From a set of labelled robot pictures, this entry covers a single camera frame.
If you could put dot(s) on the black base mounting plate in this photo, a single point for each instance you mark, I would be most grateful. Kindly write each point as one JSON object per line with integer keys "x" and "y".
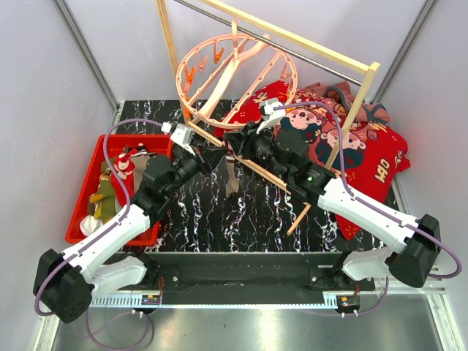
{"x": 186, "y": 273}

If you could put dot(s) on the red cat pattern sock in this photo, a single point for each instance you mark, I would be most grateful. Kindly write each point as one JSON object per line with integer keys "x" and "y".
{"x": 123, "y": 167}

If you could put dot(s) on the beige sock maroon striped cuff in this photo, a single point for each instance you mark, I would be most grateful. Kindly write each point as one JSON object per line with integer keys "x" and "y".
{"x": 232, "y": 185}

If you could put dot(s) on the orange clip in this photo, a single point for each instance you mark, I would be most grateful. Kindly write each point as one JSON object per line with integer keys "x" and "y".
{"x": 189, "y": 74}

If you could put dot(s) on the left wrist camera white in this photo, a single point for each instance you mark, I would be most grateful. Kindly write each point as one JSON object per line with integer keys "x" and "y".
{"x": 180, "y": 134}

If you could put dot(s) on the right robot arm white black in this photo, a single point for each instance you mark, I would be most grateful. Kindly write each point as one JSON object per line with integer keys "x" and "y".
{"x": 411, "y": 245}

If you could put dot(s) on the pink round clip hanger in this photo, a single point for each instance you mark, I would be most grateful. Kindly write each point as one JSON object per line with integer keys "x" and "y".
{"x": 230, "y": 51}

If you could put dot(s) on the white sock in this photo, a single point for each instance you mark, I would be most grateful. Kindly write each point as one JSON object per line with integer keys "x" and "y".
{"x": 89, "y": 225}

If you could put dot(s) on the wooden clothes rack frame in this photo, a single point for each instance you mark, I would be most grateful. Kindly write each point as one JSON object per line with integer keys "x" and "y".
{"x": 215, "y": 135}

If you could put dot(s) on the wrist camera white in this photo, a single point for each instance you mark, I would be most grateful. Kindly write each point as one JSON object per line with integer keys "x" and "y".
{"x": 180, "y": 134}
{"x": 272, "y": 111}

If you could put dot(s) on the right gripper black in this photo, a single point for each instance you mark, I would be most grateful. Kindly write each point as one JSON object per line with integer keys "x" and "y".
{"x": 247, "y": 138}

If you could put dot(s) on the red cartoon patterned blanket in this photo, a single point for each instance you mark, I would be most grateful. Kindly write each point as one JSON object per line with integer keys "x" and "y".
{"x": 373, "y": 152}

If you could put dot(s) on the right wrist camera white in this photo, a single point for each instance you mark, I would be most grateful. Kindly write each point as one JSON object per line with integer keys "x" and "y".
{"x": 272, "y": 111}

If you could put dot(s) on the metal rack rod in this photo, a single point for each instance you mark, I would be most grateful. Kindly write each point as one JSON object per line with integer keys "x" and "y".
{"x": 274, "y": 45}

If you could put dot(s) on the pink grey garment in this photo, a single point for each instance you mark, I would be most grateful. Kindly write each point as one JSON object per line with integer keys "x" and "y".
{"x": 341, "y": 93}

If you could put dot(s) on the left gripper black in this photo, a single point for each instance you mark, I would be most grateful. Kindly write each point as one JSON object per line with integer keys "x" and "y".
{"x": 210, "y": 156}

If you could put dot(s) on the olive green striped sock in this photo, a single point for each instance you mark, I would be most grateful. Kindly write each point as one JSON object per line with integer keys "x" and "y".
{"x": 102, "y": 203}

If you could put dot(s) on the red plastic bin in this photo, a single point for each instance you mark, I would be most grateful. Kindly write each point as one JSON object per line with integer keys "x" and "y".
{"x": 108, "y": 151}

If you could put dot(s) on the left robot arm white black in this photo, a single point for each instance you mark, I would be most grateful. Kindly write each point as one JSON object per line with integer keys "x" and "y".
{"x": 67, "y": 282}

